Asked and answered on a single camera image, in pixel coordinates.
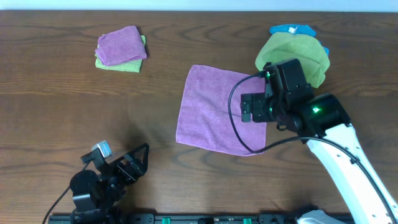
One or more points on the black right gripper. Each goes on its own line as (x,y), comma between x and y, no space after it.
(257,99)

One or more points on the green crumpled microfiber cloth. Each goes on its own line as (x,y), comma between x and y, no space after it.
(285,46)

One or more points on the purple microfiber cloth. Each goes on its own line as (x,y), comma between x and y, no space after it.
(203,120)

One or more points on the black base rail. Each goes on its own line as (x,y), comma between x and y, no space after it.
(147,218)

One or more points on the folded green cloth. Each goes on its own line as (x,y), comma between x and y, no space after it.
(132,66)

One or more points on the folded purple cloth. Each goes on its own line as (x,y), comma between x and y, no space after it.
(121,46)

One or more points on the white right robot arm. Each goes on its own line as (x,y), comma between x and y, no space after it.
(325,127)

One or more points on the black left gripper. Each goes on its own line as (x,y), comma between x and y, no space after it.
(139,170)

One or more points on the blue microfiber cloth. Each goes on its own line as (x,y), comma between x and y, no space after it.
(298,29)

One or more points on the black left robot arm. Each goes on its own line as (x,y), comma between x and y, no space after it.
(94,195)

